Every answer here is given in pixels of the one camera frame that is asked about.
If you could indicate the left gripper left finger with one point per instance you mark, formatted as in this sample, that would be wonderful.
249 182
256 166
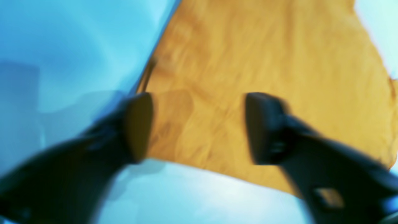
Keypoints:
66 183

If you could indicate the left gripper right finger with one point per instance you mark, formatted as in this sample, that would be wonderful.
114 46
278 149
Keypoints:
339 184

